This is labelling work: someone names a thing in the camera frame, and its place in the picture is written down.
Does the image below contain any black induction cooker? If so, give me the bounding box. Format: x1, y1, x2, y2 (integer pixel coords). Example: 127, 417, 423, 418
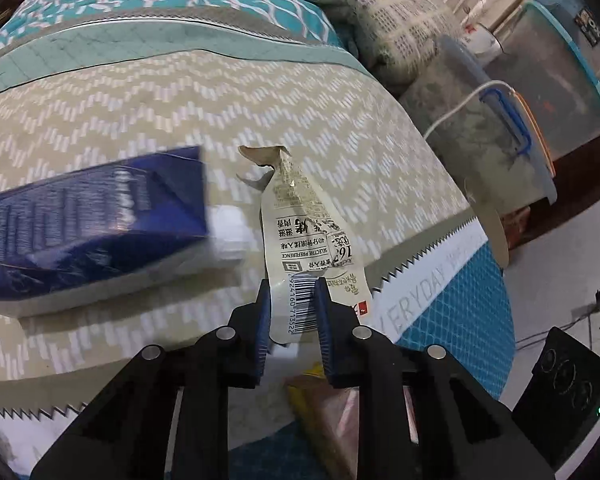
513, 327, 600, 470

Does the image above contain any white charging cable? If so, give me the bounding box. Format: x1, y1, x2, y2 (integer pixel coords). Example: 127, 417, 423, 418
421, 79, 519, 141

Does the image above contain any clear bin blue handle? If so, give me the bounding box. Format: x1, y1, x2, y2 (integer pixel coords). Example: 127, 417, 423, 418
400, 36, 557, 216

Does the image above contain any patterned bed sheet cover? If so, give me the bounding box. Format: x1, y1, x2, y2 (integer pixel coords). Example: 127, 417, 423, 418
0, 8, 514, 479

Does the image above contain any grey patterned folded blanket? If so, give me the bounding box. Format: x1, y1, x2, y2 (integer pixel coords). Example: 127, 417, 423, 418
306, 0, 463, 93

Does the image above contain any white mug red star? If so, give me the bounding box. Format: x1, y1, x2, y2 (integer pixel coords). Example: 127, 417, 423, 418
460, 24, 503, 66

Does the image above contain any large clear bin teal lid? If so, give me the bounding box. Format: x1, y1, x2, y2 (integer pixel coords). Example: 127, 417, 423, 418
486, 0, 600, 159

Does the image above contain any blue carton box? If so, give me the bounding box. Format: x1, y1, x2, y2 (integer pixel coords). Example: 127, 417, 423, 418
0, 146, 248, 318

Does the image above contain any yellow pink snack packet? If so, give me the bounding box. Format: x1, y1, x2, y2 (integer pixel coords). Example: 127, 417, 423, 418
285, 362, 360, 479

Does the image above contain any beige round trash bin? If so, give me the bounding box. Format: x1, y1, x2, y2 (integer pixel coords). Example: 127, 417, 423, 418
463, 179, 509, 270

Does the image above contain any beige torn snack wrapper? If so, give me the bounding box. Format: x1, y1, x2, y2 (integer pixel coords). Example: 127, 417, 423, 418
239, 146, 375, 344

